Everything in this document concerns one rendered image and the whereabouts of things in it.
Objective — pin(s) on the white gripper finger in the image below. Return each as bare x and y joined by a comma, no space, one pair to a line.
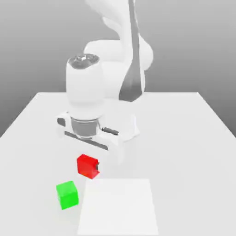
98,166

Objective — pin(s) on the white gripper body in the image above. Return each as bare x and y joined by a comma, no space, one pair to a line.
110,145

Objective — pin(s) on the small red cube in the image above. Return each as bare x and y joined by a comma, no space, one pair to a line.
85,166

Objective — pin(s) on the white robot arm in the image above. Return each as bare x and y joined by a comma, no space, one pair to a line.
83,88

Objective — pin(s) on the small green cube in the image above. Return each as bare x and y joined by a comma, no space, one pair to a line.
67,195

